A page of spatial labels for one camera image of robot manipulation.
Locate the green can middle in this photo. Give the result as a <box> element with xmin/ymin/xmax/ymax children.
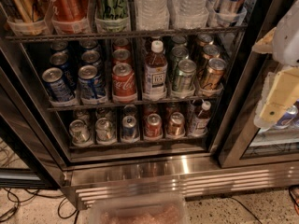
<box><xmin>170</xmin><ymin>46</ymin><xmax>189</xmax><ymax>78</ymax></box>

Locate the blue can bottom shelf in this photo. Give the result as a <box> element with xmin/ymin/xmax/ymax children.
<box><xmin>121</xmin><ymin>116</ymin><xmax>139</xmax><ymax>143</ymax></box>

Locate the green LaCroix can top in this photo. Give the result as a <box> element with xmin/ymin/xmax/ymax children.
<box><xmin>96</xmin><ymin>0</ymin><xmax>129</xmax><ymax>32</ymax></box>

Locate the red can bottom shelf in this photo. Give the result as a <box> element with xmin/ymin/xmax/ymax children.
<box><xmin>144</xmin><ymin>113</ymin><xmax>163</xmax><ymax>140</ymax></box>

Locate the gold can back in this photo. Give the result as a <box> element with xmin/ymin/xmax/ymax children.
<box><xmin>196</xmin><ymin>34</ymin><xmax>214</xmax><ymax>50</ymax></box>

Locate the clear water bottle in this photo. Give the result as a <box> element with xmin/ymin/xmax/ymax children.
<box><xmin>168</xmin><ymin>0</ymin><xmax>209</xmax><ymax>29</ymax></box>
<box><xmin>135</xmin><ymin>0</ymin><xmax>169</xmax><ymax>31</ymax></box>

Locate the blue can middle left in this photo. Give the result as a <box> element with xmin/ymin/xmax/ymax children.
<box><xmin>50</xmin><ymin>52</ymin><xmax>78</xmax><ymax>91</ymax></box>

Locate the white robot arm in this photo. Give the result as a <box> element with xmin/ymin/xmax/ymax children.
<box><xmin>252</xmin><ymin>1</ymin><xmax>299</xmax><ymax>128</ymax></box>

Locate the red Coca-Cola can front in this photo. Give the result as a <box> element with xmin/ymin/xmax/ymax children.
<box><xmin>112</xmin><ymin>63</ymin><xmax>136</xmax><ymax>103</ymax></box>

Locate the gold can top shelf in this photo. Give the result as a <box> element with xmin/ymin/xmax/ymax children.
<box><xmin>0</xmin><ymin>0</ymin><xmax>49</xmax><ymax>35</ymax></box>

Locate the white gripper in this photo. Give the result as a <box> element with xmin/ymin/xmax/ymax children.
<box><xmin>251</xmin><ymin>27</ymin><xmax>299</xmax><ymax>131</ymax></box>

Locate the wire shelf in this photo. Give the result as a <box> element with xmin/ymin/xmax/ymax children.
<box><xmin>47</xmin><ymin>95</ymin><xmax>220</xmax><ymax>112</ymax></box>
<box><xmin>5</xmin><ymin>25</ymin><xmax>247</xmax><ymax>43</ymax></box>

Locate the can behind right door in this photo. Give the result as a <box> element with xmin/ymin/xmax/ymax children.
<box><xmin>274</xmin><ymin>105</ymin><xmax>298</xmax><ymax>129</ymax></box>

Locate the green can back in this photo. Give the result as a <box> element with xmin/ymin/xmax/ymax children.
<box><xmin>171</xmin><ymin>35</ymin><xmax>187</xmax><ymax>47</ymax></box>

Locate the clear water bottle left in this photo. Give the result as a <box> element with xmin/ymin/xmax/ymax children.
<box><xmin>135</xmin><ymin>0</ymin><xmax>169</xmax><ymax>31</ymax></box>

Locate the middle wire shelf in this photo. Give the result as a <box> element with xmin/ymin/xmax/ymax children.
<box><xmin>47</xmin><ymin>95</ymin><xmax>220</xmax><ymax>112</ymax></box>

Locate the green can front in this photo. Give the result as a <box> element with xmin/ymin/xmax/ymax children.
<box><xmin>171</xmin><ymin>59</ymin><xmax>196</xmax><ymax>98</ymax></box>

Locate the right fridge glass door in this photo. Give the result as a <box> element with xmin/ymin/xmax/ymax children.
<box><xmin>213</xmin><ymin>0</ymin><xmax>298</xmax><ymax>168</ymax></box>

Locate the gold can middle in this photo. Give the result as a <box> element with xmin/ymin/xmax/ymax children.
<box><xmin>197</xmin><ymin>44</ymin><xmax>221</xmax><ymax>77</ymax></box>

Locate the blue can middle right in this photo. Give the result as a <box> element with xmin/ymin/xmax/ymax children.
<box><xmin>81</xmin><ymin>50</ymin><xmax>103</xmax><ymax>69</ymax></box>

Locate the Red Bull can top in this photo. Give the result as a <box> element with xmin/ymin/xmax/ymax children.
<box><xmin>206</xmin><ymin>0</ymin><xmax>245</xmax><ymax>27</ymax></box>

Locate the top wire shelf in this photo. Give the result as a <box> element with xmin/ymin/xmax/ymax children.
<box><xmin>5</xmin><ymin>25</ymin><xmax>247</xmax><ymax>43</ymax></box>

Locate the left open fridge door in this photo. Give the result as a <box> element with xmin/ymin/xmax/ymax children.
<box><xmin>0</xmin><ymin>7</ymin><xmax>70</xmax><ymax>189</ymax></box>

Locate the blue Pepsi can front left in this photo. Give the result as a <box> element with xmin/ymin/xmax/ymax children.
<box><xmin>42</xmin><ymin>67</ymin><xmax>78</xmax><ymax>107</ymax></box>

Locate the tea bottle bottom shelf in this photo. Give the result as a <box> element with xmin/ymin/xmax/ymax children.
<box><xmin>188</xmin><ymin>101</ymin><xmax>211</xmax><ymax>136</ymax></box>

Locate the silver can bottom far left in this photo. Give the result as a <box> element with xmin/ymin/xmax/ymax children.
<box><xmin>69</xmin><ymin>119</ymin><xmax>93</xmax><ymax>147</ymax></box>

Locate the tea bottle white cap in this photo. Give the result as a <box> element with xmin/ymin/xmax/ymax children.
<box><xmin>142</xmin><ymin>40</ymin><xmax>169</xmax><ymax>101</ymax></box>

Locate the red coca-cola can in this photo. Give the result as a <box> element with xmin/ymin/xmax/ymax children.
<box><xmin>112</xmin><ymin>63</ymin><xmax>136</xmax><ymax>103</ymax></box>
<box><xmin>112</xmin><ymin>38</ymin><xmax>131</xmax><ymax>50</ymax></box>
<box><xmin>112</xmin><ymin>49</ymin><xmax>132</xmax><ymax>65</ymax></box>

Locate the red Coca-Cola can middle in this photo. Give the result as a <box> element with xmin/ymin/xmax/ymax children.
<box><xmin>112</xmin><ymin>49</ymin><xmax>132</xmax><ymax>65</ymax></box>

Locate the clear plastic storage bin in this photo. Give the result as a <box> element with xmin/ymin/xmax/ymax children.
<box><xmin>89</xmin><ymin>193</ymin><xmax>191</xmax><ymax>224</ymax></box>

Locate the gold can front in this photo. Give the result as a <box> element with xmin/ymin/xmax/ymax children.
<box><xmin>199</xmin><ymin>58</ymin><xmax>227</xmax><ymax>96</ymax></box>

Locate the blue can back left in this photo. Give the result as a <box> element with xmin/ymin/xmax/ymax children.
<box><xmin>50</xmin><ymin>41</ymin><xmax>68</xmax><ymax>54</ymax></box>

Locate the stainless fridge base grille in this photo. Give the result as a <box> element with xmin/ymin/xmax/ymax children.
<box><xmin>61</xmin><ymin>155</ymin><xmax>299</xmax><ymax>210</ymax></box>

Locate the blue pepsi can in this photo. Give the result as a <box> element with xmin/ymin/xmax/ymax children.
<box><xmin>42</xmin><ymin>67</ymin><xmax>78</xmax><ymax>107</ymax></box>
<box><xmin>78</xmin><ymin>65</ymin><xmax>107</xmax><ymax>105</ymax></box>

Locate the silver can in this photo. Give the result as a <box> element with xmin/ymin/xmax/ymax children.
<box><xmin>95</xmin><ymin>118</ymin><xmax>116</xmax><ymax>145</ymax></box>
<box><xmin>69</xmin><ymin>119</ymin><xmax>93</xmax><ymax>147</ymax></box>

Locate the red Coca-Cola can back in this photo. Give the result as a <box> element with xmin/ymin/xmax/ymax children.
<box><xmin>112</xmin><ymin>38</ymin><xmax>131</xmax><ymax>50</ymax></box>

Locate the blue can back right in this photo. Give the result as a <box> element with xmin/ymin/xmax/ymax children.
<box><xmin>79</xmin><ymin>40</ymin><xmax>101</xmax><ymax>52</ymax></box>

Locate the orange can top shelf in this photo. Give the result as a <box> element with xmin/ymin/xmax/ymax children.
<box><xmin>50</xmin><ymin>0</ymin><xmax>91</xmax><ymax>35</ymax></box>

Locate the clear water bottle right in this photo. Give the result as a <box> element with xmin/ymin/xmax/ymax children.
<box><xmin>168</xmin><ymin>0</ymin><xmax>209</xmax><ymax>29</ymax></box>

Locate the copper can bottom shelf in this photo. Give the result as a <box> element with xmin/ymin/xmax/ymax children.
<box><xmin>166</xmin><ymin>112</ymin><xmax>185</xmax><ymax>138</ymax></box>

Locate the blue Pepsi can front right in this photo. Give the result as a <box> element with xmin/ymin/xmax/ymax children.
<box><xmin>78</xmin><ymin>65</ymin><xmax>107</xmax><ymax>105</ymax></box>

